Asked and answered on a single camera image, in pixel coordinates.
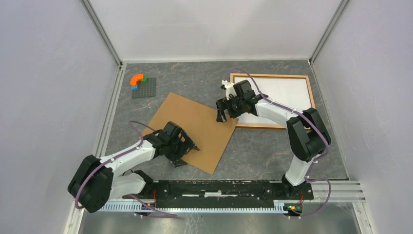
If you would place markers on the white slotted cable duct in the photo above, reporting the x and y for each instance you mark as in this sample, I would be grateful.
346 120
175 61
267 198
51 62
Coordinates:
147 207

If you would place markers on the grey lego baseplate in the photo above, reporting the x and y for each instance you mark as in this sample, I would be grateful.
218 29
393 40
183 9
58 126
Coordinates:
145 90

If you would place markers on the green toy block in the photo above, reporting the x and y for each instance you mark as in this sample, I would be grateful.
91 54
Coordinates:
144 80

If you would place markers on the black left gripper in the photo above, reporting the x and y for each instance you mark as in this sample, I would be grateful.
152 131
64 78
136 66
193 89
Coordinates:
185 147

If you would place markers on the brown cardboard backing board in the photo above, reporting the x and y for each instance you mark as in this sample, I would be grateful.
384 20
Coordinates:
199 121

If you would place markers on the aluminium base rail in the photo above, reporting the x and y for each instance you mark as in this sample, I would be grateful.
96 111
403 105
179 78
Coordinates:
334 191

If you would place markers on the right aluminium corner post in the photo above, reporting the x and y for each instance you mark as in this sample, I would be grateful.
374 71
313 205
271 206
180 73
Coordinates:
328 30

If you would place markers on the aluminium corner post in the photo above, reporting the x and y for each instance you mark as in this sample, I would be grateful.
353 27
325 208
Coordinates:
101 31
328 30

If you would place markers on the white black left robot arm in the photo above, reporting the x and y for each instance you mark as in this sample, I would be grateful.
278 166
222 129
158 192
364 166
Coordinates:
98 180

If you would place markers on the left aluminium corner post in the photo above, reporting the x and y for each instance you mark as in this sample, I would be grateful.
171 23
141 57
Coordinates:
101 31

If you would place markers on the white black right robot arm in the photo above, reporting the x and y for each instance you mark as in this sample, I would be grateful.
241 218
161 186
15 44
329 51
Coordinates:
307 133

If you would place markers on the orange curved toy block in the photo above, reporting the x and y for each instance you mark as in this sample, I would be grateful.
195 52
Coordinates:
136 79

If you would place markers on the wooden picture frame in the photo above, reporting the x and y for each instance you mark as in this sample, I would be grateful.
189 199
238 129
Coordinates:
311 93

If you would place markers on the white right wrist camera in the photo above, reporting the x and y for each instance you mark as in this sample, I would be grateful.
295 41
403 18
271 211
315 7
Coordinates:
229 89

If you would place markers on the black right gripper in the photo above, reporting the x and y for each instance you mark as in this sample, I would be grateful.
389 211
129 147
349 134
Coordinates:
222 104

